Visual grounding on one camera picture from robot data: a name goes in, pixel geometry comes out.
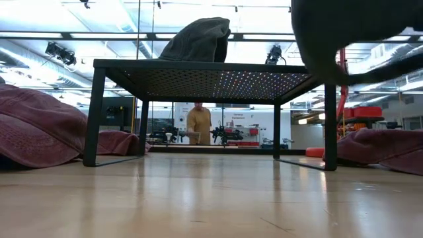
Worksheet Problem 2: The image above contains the person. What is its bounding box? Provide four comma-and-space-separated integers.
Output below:
186, 101, 213, 145

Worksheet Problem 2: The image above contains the red storage bin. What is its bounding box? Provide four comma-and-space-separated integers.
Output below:
343, 106, 384, 119

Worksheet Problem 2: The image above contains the black perforated metal riser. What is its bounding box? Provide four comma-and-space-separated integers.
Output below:
82, 58, 338, 172

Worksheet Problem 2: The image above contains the black aluminium table frame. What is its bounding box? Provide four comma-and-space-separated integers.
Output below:
0, 0, 423, 165

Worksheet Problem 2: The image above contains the black cabinet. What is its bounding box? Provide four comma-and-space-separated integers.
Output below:
100, 96, 135, 133

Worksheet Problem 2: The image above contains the red desk lamp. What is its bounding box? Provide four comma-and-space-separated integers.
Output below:
305, 48, 350, 159

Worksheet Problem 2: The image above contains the yellow vertical pole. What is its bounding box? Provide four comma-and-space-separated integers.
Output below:
131, 97, 137, 135

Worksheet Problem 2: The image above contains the black overhead camera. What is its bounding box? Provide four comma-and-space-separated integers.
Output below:
265, 45, 287, 65

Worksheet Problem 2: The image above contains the maroon baseball cap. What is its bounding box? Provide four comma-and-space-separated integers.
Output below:
0, 83, 89, 169
323, 128, 423, 176
97, 129, 152, 157

